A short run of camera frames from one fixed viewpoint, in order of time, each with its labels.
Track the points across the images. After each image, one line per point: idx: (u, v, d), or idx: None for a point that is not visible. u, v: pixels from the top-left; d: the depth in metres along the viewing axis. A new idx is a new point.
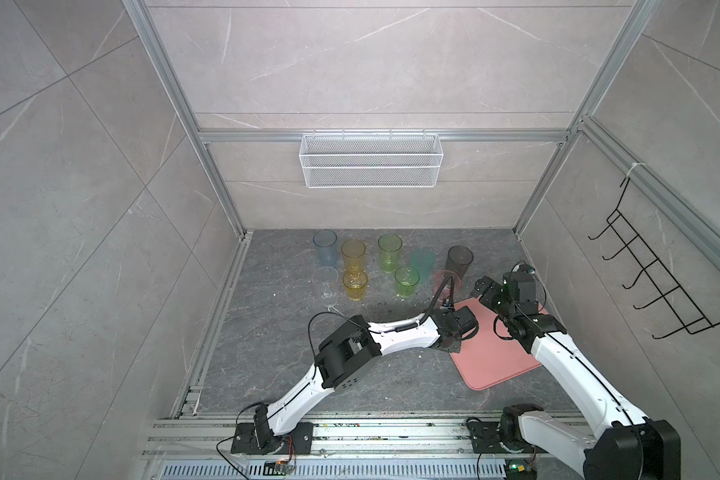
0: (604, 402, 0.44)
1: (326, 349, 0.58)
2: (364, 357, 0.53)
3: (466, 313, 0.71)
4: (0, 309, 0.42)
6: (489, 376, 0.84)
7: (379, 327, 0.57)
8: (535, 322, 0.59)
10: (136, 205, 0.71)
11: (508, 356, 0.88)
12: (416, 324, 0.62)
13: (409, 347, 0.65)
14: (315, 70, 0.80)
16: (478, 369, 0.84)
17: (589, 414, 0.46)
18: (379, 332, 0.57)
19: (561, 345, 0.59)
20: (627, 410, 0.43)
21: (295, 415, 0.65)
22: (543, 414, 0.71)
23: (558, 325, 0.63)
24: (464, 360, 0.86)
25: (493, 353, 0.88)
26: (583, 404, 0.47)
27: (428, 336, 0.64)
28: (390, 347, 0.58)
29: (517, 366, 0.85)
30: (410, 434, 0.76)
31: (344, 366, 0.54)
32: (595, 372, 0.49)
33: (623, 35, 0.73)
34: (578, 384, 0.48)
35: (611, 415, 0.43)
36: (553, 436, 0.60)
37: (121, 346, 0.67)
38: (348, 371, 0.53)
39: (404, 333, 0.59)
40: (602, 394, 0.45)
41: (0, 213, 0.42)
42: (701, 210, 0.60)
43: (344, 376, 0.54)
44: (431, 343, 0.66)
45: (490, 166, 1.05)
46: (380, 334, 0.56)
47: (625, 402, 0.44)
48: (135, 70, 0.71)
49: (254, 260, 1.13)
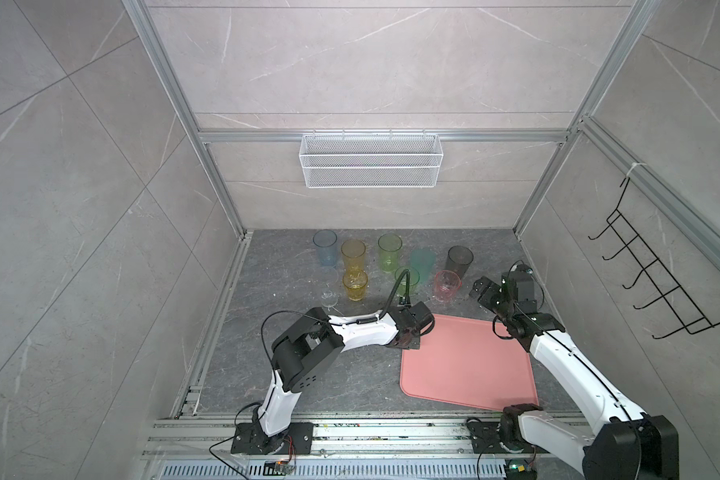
0: (602, 398, 0.45)
1: (280, 344, 0.53)
2: (326, 352, 0.49)
3: (422, 306, 0.72)
4: (1, 309, 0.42)
6: (430, 390, 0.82)
7: (338, 319, 0.54)
8: (533, 320, 0.59)
10: (136, 205, 0.71)
11: (462, 376, 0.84)
12: (374, 318, 0.61)
13: (365, 343, 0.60)
14: (315, 70, 0.80)
16: (424, 379, 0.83)
17: (587, 411, 0.46)
18: (340, 323, 0.54)
19: (559, 343, 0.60)
20: (625, 406, 0.43)
21: (278, 415, 0.62)
22: (543, 413, 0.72)
23: (557, 323, 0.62)
24: (419, 367, 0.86)
25: (449, 368, 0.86)
26: (580, 401, 0.48)
27: (388, 331, 0.63)
28: (351, 341, 0.56)
29: (462, 390, 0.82)
30: (410, 434, 0.76)
31: (300, 363, 0.50)
32: (593, 370, 0.49)
33: (623, 35, 0.73)
34: (577, 381, 0.48)
35: (610, 411, 0.43)
36: (550, 434, 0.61)
37: (121, 345, 0.67)
38: (307, 368, 0.49)
39: (367, 326, 0.58)
40: (600, 390, 0.46)
41: (1, 214, 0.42)
42: (702, 211, 0.60)
43: (301, 375, 0.49)
44: (386, 340, 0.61)
45: (490, 166, 1.05)
46: (343, 326, 0.54)
47: (623, 398, 0.44)
48: (135, 70, 0.71)
49: (254, 260, 1.13)
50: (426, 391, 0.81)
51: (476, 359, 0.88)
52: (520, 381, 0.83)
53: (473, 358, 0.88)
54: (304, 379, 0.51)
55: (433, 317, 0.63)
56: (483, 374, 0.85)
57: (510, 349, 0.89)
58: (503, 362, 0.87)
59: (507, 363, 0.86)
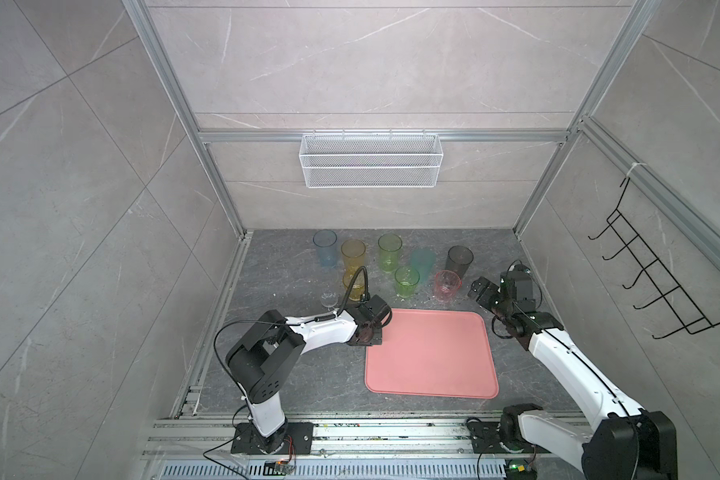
0: (600, 394, 0.45)
1: (236, 355, 0.49)
2: (287, 353, 0.47)
3: (379, 300, 0.73)
4: (1, 310, 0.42)
6: (393, 384, 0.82)
7: (295, 320, 0.53)
8: (531, 317, 0.60)
10: (136, 205, 0.71)
11: (427, 372, 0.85)
12: (333, 316, 0.60)
13: (326, 343, 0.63)
14: (315, 71, 0.80)
16: (386, 374, 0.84)
17: (586, 407, 0.47)
18: (299, 323, 0.52)
19: (558, 340, 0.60)
20: (623, 402, 0.44)
21: (266, 417, 0.61)
22: (543, 413, 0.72)
23: (556, 322, 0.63)
24: (383, 362, 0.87)
25: (414, 363, 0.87)
26: (578, 396, 0.48)
27: (346, 327, 0.63)
28: (310, 339, 0.53)
29: (424, 385, 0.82)
30: (410, 434, 0.76)
31: (261, 370, 0.47)
32: (591, 366, 0.49)
33: (623, 35, 0.73)
34: (575, 378, 0.49)
35: (608, 407, 0.43)
36: (551, 433, 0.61)
37: (121, 345, 0.67)
38: (269, 373, 0.46)
39: (325, 324, 0.57)
40: (597, 386, 0.46)
41: (1, 214, 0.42)
42: (702, 211, 0.60)
43: (263, 382, 0.46)
44: (346, 337, 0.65)
45: (490, 166, 1.05)
46: (301, 325, 0.52)
47: (621, 394, 0.45)
48: (135, 70, 0.71)
49: (254, 260, 1.13)
50: (389, 385, 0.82)
51: (442, 355, 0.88)
52: (483, 377, 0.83)
53: (438, 354, 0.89)
54: (266, 385, 0.47)
55: (389, 308, 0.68)
56: (447, 370, 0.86)
57: (477, 345, 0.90)
58: (468, 358, 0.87)
59: (473, 359, 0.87)
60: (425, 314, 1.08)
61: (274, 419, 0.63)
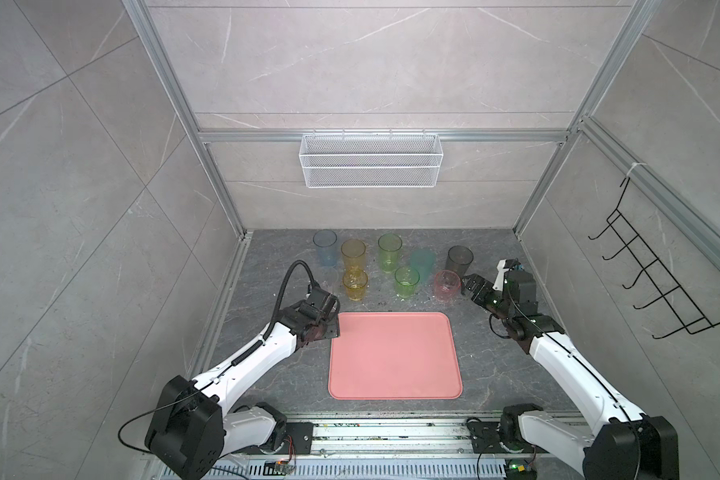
0: (601, 399, 0.45)
1: (154, 441, 0.42)
2: (202, 424, 0.39)
3: (318, 295, 0.65)
4: (2, 310, 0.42)
6: (359, 390, 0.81)
7: (206, 379, 0.44)
8: (533, 322, 0.60)
10: (136, 205, 0.71)
11: (392, 374, 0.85)
12: (260, 343, 0.52)
13: (258, 373, 0.51)
14: (315, 70, 0.80)
16: (352, 381, 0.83)
17: (588, 413, 0.46)
18: (212, 379, 0.44)
19: (559, 344, 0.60)
20: (624, 407, 0.43)
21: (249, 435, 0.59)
22: (541, 412, 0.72)
23: (557, 326, 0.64)
24: (347, 368, 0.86)
25: (379, 368, 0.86)
26: (581, 402, 0.48)
27: (281, 344, 0.54)
28: (237, 385, 0.46)
29: (385, 389, 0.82)
30: (410, 434, 0.76)
31: (184, 448, 0.40)
32: (594, 373, 0.49)
33: (624, 35, 0.73)
34: (577, 384, 0.49)
35: (609, 412, 0.43)
36: (551, 435, 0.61)
37: (121, 345, 0.67)
38: (192, 455, 0.40)
39: (251, 359, 0.49)
40: (599, 392, 0.46)
41: (0, 213, 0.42)
42: (701, 211, 0.60)
43: (190, 463, 0.40)
44: (289, 349, 0.57)
45: (490, 166, 1.05)
46: (215, 380, 0.44)
47: (623, 400, 0.44)
48: (135, 70, 0.71)
49: (254, 260, 1.13)
50: (354, 392, 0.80)
51: (406, 357, 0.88)
52: (448, 375, 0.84)
53: (402, 356, 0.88)
54: (198, 462, 0.42)
55: (333, 298, 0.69)
56: (413, 370, 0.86)
57: (442, 345, 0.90)
58: (433, 357, 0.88)
59: (437, 358, 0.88)
60: (424, 314, 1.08)
61: (265, 424, 0.63)
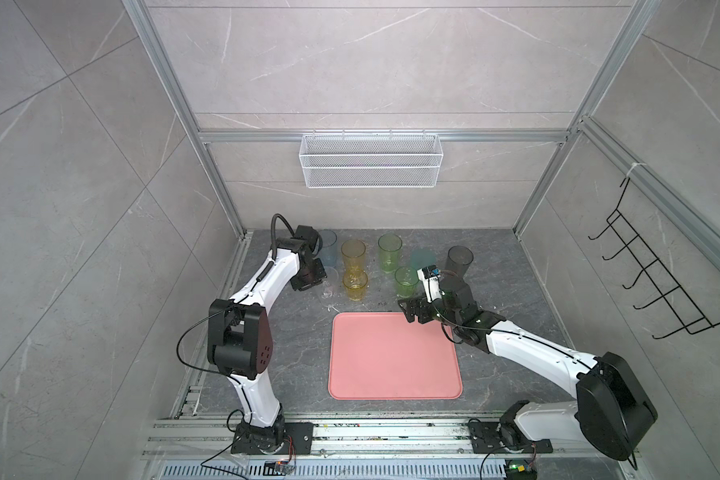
0: (563, 362, 0.48)
1: (215, 351, 0.50)
2: (255, 327, 0.48)
3: (306, 229, 0.74)
4: (1, 310, 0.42)
6: (359, 390, 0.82)
7: (241, 293, 0.52)
8: (479, 324, 0.62)
10: (137, 204, 0.71)
11: (391, 374, 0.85)
12: (272, 261, 0.60)
13: (281, 287, 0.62)
14: (315, 71, 0.80)
16: (352, 382, 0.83)
17: (558, 379, 0.50)
18: (247, 292, 0.52)
19: (507, 331, 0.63)
20: (581, 360, 0.47)
21: (262, 406, 0.61)
22: (530, 403, 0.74)
23: (500, 316, 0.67)
24: (347, 368, 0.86)
25: (378, 368, 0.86)
26: (548, 372, 0.52)
27: (288, 260, 0.61)
28: (267, 296, 0.54)
29: (385, 390, 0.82)
30: (410, 434, 0.76)
31: (247, 347, 0.49)
32: (543, 342, 0.53)
33: (624, 35, 0.73)
34: (536, 357, 0.52)
35: (574, 370, 0.46)
36: (548, 419, 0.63)
37: (121, 345, 0.67)
38: (254, 348, 0.49)
39: (270, 275, 0.56)
40: (558, 356, 0.50)
41: (1, 214, 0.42)
42: (701, 211, 0.60)
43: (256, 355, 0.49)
44: (295, 266, 0.65)
45: (491, 166, 1.05)
46: (249, 293, 0.52)
47: (576, 353, 0.49)
48: (135, 70, 0.71)
49: (254, 260, 1.13)
50: (355, 391, 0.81)
51: (405, 357, 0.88)
52: (447, 375, 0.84)
53: (401, 357, 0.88)
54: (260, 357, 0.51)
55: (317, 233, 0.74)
56: (412, 370, 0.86)
57: (441, 346, 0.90)
58: (432, 357, 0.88)
59: (437, 358, 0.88)
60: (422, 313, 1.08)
61: (269, 410, 0.64)
